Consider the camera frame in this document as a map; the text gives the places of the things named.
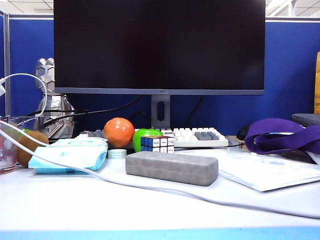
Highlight grey partition post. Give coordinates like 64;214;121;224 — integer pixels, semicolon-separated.
4;13;12;117

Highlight brown kiwi fruit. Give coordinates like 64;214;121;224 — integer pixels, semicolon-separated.
16;130;50;168

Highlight white cable with plug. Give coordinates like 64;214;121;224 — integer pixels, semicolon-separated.
0;72;48;118

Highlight black computer mouse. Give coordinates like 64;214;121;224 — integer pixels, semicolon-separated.
236;124;253;141

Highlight clear glass cup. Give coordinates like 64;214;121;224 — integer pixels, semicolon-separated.
0;115;38;175

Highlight Rubik's cube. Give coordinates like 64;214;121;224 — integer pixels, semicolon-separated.
140;135;176;154

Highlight grey felt glasses case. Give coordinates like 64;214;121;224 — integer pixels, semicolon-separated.
125;150;219;187

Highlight purple strap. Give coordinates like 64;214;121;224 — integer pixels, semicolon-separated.
244;117;320;165

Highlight white tape roll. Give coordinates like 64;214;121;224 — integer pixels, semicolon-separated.
107;148;128;159

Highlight yellow paper bag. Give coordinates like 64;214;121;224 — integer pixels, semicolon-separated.
313;51;320;115

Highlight silver angular figurine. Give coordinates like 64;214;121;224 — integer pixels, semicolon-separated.
33;57;77;140

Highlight white grey mechanical keyboard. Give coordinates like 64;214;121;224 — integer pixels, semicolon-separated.
75;126;230;149

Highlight black computer monitor with stand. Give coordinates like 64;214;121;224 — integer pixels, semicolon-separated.
53;0;266;130

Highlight long white cable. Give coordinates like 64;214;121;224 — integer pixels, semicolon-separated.
0;120;320;220

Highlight black cable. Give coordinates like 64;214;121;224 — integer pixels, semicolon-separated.
129;111;152;126
186;94;205;126
24;94;145;127

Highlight white paper documents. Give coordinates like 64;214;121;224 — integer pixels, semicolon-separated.
178;148;320;193

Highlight large green apple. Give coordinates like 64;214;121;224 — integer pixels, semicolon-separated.
132;128;164;153

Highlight orange fruit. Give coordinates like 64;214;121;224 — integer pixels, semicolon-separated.
103;117;136;148

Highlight grey fabric laptop sleeve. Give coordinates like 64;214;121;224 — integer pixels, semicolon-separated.
291;112;320;129

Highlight light blue wet wipes pack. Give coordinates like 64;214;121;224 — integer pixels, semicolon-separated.
27;137;109;174

